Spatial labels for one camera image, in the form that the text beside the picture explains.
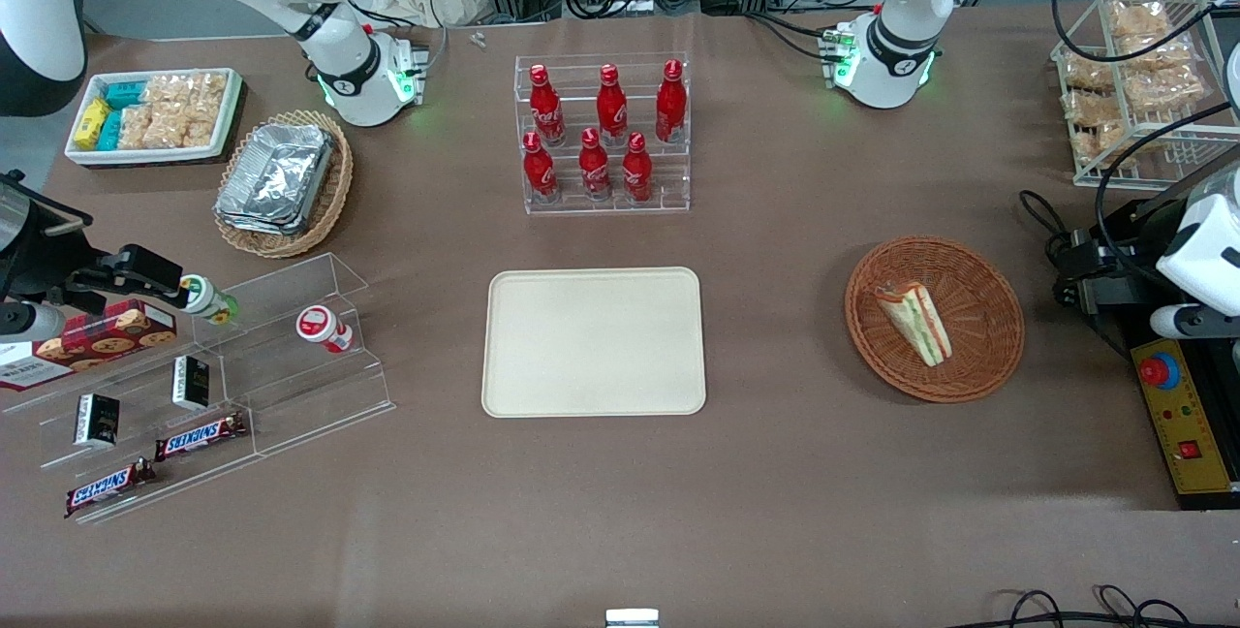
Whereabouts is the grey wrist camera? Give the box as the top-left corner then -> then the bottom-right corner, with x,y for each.
0,301 -> 66,340
1150,303 -> 1240,340

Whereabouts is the red cola bottle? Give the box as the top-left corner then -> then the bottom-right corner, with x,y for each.
596,64 -> 629,146
656,59 -> 688,144
622,132 -> 653,204
522,131 -> 558,204
579,128 -> 613,203
528,64 -> 567,146

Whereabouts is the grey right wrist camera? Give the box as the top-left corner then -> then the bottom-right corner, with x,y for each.
0,301 -> 66,340

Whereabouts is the green sunflower yogurt cup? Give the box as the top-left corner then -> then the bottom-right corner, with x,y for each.
179,274 -> 239,326

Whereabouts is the red emergency stop button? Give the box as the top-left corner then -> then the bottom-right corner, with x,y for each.
1139,354 -> 1183,392

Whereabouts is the brown round wicker basket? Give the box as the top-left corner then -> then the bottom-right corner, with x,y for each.
844,235 -> 1026,404

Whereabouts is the yellow emergency stop box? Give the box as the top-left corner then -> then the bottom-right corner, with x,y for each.
1129,337 -> 1240,511

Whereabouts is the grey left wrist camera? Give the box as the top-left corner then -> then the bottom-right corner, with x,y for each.
1150,303 -> 1240,340

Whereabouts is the aluminium foil container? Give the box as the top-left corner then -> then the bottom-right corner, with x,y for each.
215,122 -> 335,236

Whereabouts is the red yogurt cup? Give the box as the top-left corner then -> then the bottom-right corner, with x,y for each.
295,304 -> 355,355

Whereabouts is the wrapped triangle sandwich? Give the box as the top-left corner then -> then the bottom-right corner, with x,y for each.
875,281 -> 954,368

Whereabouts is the clear acrylic bottle rack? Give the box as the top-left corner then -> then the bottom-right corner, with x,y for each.
513,53 -> 692,215

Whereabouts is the small black box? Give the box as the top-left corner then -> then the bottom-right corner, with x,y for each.
74,393 -> 121,448
172,355 -> 211,412

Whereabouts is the yellow snack packet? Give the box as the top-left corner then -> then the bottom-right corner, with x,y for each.
75,100 -> 110,150

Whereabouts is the white wire basket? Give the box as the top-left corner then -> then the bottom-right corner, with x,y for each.
1051,0 -> 1240,190

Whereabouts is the white rectangular snack tray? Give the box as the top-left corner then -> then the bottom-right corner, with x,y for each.
64,67 -> 245,169

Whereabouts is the clear acrylic stepped shelf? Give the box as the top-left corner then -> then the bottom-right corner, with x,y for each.
0,252 -> 396,524

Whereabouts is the beige plastic tray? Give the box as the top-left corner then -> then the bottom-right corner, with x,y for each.
481,267 -> 707,418

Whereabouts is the bagged fried snack packet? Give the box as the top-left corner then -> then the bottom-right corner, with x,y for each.
1129,39 -> 1207,115
1064,93 -> 1130,164
1109,0 -> 1173,40
1063,54 -> 1115,94

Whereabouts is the red tartan cookie box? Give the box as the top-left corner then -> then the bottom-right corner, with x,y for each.
0,298 -> 179,393

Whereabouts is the Snickers chocolate bar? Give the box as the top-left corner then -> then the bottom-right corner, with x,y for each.
64,458 -> 158,519
153,412 -> 249,462

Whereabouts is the light oval wicker basket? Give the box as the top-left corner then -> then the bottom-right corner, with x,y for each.
213,109 -> 355,259

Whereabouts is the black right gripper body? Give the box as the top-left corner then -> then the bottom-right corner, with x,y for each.
0,173 -> 117,309

